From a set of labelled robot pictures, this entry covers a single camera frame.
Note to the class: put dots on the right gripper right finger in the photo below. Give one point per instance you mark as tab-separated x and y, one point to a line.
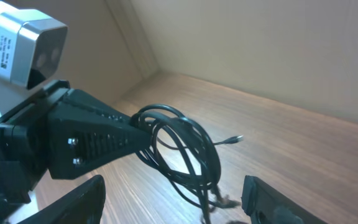
265	205

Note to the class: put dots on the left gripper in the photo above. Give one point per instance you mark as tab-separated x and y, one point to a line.
83	132

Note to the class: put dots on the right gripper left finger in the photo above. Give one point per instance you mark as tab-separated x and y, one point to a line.
83	205

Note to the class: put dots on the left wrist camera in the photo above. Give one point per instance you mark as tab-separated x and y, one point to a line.
31	45

